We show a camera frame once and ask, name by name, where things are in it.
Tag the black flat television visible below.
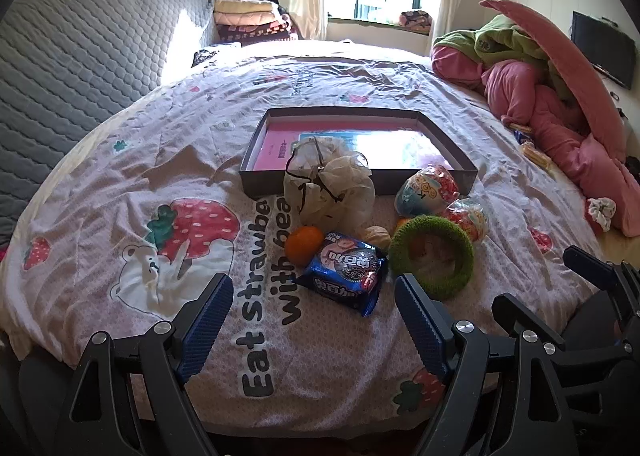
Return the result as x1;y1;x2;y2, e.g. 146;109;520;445
571;11;638;90

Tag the patterned rolled blanket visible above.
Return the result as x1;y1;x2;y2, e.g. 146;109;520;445
400;10;433;32

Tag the red toy egg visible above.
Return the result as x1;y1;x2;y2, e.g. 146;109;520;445
440;199;488;243

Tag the grey quilted headboard cover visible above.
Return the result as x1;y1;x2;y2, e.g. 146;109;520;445
0;0;217;247

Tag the blue cookie packet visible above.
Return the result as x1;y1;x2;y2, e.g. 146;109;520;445
291;231;389;318

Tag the white frilly cloth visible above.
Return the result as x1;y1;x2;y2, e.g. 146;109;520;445
586;197;618;233

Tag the grey shallow cardboard box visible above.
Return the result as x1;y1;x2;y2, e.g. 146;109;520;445
239;107;479;198

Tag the long pink pillow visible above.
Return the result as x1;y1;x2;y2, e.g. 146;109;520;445
480;0;628;162

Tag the green fleece blanket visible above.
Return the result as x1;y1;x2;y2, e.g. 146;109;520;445
432;14;586;102

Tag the strawberry printed bed sheet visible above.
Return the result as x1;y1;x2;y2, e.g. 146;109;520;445
0;39;626;437

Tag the walnut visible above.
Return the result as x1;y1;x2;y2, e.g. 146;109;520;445
361;226;392;249

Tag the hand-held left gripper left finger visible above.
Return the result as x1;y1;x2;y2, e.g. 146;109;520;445
52;273;235;456

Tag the green knitted ring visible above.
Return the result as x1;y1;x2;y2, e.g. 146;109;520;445
388;215;475;300

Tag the dark floral cloth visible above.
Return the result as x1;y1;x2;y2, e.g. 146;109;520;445
192;47;226;68

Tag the pink folded blanket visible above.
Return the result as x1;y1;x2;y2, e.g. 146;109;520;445
214;10;281;27

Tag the maroon patterned folded blanket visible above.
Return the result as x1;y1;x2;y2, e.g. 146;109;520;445
217;19;293;42

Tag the pink duvet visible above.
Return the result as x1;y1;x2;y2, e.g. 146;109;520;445
431;44;640;237

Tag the cream folded blanket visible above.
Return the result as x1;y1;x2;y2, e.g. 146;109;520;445
215;0;278;14

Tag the blue toy egg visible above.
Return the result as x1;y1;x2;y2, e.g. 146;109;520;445
395;165;461;217

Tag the orange tangerine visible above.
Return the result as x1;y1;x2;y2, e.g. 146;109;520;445
284;226;326;267

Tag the beige organza scrunchie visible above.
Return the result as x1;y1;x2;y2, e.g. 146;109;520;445
283;136;377;229

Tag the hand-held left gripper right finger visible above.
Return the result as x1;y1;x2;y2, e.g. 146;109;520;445
394;273;581;456

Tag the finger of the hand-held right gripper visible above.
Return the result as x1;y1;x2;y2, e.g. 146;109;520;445
491;292;627;368
562;245;640;298

